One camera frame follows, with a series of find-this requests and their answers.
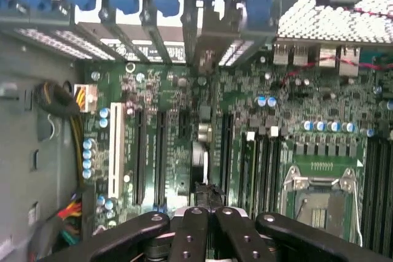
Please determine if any red black twisted wire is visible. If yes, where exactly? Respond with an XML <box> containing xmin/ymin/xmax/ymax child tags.
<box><xmin>279</xmin><ymin>6</ymin><xmax>393</xmax><ymax>87</ymax></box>

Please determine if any silver rear port block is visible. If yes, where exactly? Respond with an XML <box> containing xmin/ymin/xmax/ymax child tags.
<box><xmin>319</xmin><ymin>47</ymin><xmax>337</xmax><ymax>68</ymax></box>
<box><xmin>293</xmin><ymin>44</ymin><xmax>314</xmax><ymax>66</ymax></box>
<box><xmin>273</xmin><ymin>44</ymin><xmax>291</xmax><ymax>65</ymax></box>
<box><xmin>339</xmin><ymin>46</ymin><xmax>360</xmax><ymax>77</ymax></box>

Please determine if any white power connector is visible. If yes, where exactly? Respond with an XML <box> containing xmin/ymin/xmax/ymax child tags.
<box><xmin>73</xmin><ymin>83</ymin><xmax>98</xmax><ymax>114</ymax></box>

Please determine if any CPU socket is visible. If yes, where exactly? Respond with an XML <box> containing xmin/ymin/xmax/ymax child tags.
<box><xmin>282</xmin><ymin>163</ymin><xmax>365</xmax><ymax>244</ymax></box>

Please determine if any short black expansion slot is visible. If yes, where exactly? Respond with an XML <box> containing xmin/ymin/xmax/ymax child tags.
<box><xmin>179</xmin><ymin>110</ymin><xmax>190</xmax><ymax>140</ymax></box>

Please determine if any locking lever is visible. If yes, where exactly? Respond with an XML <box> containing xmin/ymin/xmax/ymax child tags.
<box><xmin>352</xmin><ymin>179</ymin><xmax>365</xmax><ymax>244</ymax></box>

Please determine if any white expansion slot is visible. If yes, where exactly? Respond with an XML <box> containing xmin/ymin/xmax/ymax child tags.
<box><xmin>107</xmin><ymin>102</ymin><xmax>126</xmax><ymax>199</ymax></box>

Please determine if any open dark PC case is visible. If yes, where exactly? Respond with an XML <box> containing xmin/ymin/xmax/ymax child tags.
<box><xmin>0</xmin><ymin>0</ymin><xmax>393</xmax><ymax>262</ymax></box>

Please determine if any black yellow power wire bundle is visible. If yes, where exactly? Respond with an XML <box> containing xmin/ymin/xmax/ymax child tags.
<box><xmin>33</xmin><ymin>81</ymin><xmax>85</xmax><ymax>194</ymax></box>

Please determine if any long expansion slot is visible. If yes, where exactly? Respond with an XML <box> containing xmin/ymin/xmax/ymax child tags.
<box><xmin>220</xmin><ymin>113</ymin><xmax>235</xmax><ymax>205</ymax></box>
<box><xmin>155</xmin><ymin>110</ymin><xmax>168</xmax><ymax>208</ymax></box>
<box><xmin>133</xmin><ymin>108</ymin><xmax>147</xmax><ymax>207</ymax></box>

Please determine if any green motherboard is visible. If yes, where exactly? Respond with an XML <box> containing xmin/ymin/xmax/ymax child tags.
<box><xmin>75</xmin><ymin>40</ymin><xmax>393</xmax><ymax>262</ymax></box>

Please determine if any multicoloured wire bundle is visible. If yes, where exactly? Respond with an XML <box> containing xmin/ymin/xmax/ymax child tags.
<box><xmin>56</xmin><ymin>193</ymin><xmax>84</xmax><ymax>244</ymax></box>

